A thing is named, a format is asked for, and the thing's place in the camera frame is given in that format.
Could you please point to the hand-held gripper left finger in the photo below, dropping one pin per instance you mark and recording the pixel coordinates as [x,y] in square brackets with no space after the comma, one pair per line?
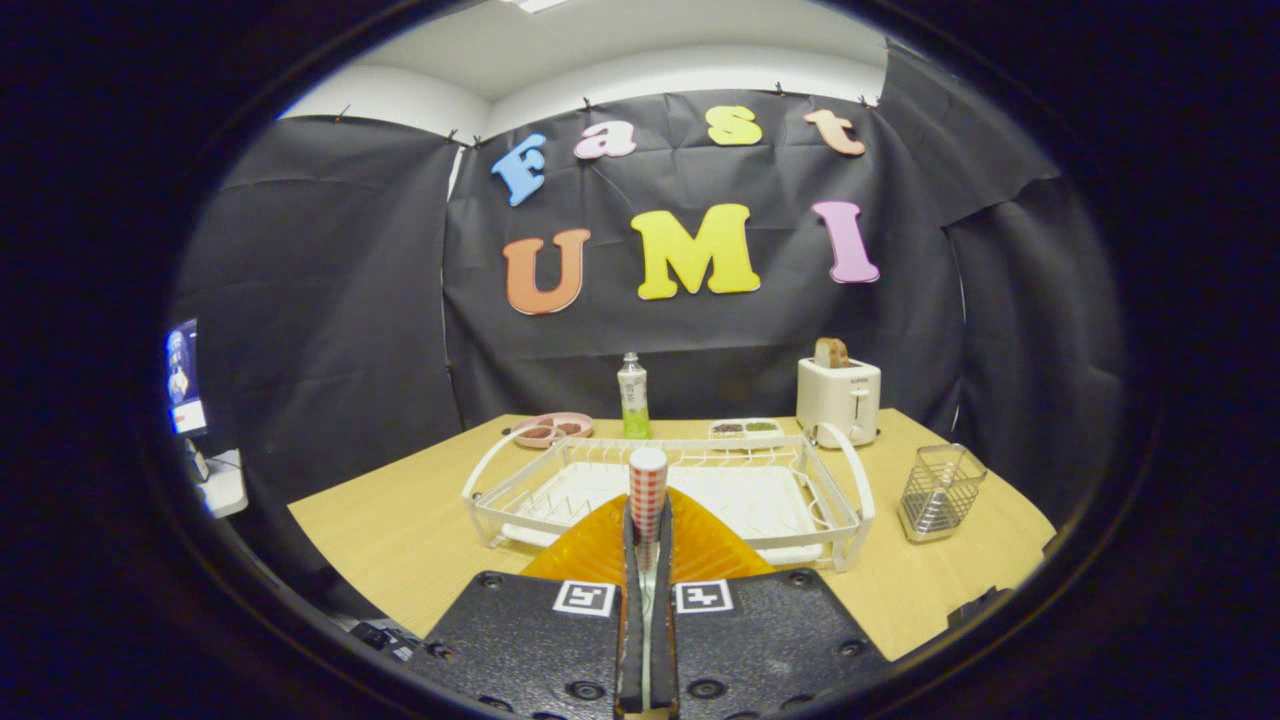
[530,650]

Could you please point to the white side desk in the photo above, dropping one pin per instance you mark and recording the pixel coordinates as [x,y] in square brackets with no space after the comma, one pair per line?
[225,490]

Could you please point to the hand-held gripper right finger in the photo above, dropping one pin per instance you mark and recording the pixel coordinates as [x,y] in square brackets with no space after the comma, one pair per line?
[770,650]

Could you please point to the pink plate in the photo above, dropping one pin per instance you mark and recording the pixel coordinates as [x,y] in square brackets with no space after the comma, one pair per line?
[575,417]

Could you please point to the ceiling light panel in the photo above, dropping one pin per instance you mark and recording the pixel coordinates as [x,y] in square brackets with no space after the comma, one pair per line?
[535,4]

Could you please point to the black backdrop cloth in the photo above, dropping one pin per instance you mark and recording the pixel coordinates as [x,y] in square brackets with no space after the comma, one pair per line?
[350,300]

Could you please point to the clear bottle with green drink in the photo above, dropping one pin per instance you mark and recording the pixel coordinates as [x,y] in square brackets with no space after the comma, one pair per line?
[633,400]

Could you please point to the computer monitor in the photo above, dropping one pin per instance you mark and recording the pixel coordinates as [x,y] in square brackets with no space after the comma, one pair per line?
[185,375]

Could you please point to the brown food piece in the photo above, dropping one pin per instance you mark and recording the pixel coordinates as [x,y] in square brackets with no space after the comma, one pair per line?
[570,428]
[538,433]

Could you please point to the white toaster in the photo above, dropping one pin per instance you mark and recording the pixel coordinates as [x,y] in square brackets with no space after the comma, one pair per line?
[838,400]

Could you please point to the white divided tray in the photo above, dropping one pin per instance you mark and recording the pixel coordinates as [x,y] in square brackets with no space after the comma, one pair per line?
[745,436]

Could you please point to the bread slice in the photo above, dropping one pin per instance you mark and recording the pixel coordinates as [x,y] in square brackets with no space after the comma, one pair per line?
[843,354]
[824,353]

